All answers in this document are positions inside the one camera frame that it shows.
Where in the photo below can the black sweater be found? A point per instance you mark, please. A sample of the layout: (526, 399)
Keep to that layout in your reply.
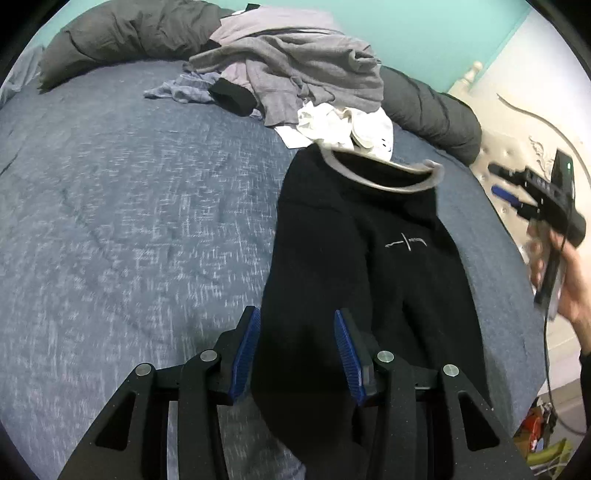
(351, 258)

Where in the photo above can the blue-grey thin garment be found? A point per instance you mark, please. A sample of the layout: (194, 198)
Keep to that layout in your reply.
(178, 87)

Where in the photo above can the colourful floor clutter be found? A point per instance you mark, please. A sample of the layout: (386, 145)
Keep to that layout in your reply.
(545, 438)

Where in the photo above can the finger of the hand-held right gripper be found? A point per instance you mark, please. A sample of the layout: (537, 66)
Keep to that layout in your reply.
(508, 170)
(510, 196)

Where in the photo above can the white smiley t-shirt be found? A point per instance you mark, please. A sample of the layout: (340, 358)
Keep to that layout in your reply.
(376, 134)

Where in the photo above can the blue sheeted bed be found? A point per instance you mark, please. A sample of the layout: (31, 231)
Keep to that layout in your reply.
(115, 207)

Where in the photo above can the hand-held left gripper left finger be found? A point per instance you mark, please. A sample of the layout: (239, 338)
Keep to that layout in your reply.
(242, 355)

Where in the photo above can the dark grey rolled duvet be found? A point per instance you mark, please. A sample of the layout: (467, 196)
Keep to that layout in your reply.
(124, 32)

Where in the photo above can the light grey blanket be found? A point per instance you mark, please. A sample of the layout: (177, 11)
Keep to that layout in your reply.
(18, 74)

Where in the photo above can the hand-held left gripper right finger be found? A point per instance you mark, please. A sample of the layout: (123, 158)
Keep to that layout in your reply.
(348, 357)

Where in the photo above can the person's right hand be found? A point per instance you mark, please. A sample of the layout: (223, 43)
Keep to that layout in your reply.
(577, 286)

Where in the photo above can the small black garment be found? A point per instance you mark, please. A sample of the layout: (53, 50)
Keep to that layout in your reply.
(233, 94)

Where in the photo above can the cream white garment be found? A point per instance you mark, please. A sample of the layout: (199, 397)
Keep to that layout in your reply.
(321, 122)

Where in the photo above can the pile of grey white clothes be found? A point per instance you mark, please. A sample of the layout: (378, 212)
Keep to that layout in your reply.
(304, 64)

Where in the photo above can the cream tufted headboard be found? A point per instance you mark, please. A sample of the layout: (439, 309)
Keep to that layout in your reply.
(512, 129)

